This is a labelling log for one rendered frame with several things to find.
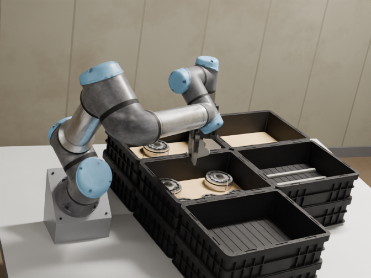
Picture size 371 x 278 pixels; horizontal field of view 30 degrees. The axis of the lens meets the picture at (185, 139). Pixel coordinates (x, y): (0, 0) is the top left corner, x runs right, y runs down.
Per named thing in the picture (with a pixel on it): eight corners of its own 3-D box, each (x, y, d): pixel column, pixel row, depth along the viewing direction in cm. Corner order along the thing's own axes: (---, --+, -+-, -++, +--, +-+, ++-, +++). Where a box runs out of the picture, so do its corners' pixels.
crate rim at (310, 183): (276, 193, 243) (277, 187, 242) (230, 154, 265) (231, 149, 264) (360, 179, 263) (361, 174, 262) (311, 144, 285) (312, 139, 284)
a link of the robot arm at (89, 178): (77, 210, 222) (88, 198, 210) (58, 174, 224) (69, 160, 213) (109, 196, 228) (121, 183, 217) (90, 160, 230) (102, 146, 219)
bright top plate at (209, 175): (215, 187, 251) (215, 185, 251) (200, 174, 258) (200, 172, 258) (237, 183, 256) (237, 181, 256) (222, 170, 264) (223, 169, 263)
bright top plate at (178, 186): (161, 195, 240) (161, 193, 240) (148, 181, 247) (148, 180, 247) (186, 191, 245) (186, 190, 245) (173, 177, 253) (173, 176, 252)
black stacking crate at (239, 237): (221, 290, 204) (228, 258, 200) (174, 235, 227) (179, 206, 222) (323, 265, 224) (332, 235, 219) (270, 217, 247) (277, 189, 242)
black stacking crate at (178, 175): (173, 235, 227) (178, 205, 222) (134, 190, 249) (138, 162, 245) (270, 216, 247) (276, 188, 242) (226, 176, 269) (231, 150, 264)
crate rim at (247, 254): (227, 263, 200) (228, 257, 199) (177, 210, 223) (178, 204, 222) (331, 240, 220) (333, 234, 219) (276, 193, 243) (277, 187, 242)
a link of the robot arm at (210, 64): (189, 57, 223) (205, 53, 229) (186, 89, 227) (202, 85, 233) (208, 62, 218) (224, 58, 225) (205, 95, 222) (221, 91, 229)
